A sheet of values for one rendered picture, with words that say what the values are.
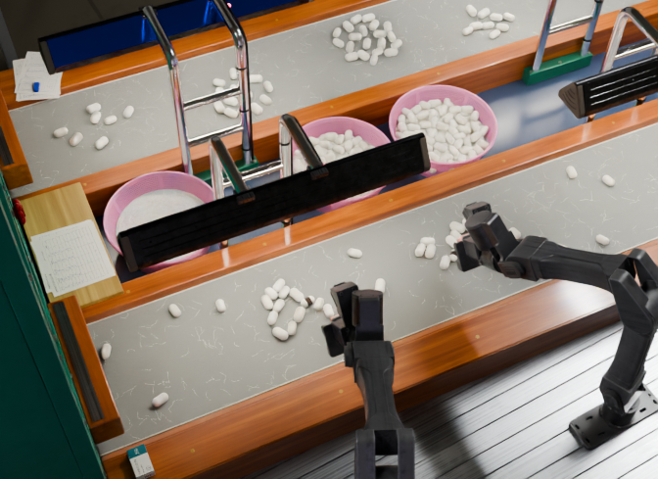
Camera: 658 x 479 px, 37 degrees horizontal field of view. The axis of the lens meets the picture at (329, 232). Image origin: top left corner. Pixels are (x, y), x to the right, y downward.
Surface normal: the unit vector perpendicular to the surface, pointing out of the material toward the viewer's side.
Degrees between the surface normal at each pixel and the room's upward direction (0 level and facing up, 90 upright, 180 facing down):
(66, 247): 0
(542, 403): 0
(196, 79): 0
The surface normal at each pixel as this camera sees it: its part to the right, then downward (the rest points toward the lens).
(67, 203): 0.02, -0.61
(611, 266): -0.37, -0.79
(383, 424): 0.00, -0.85
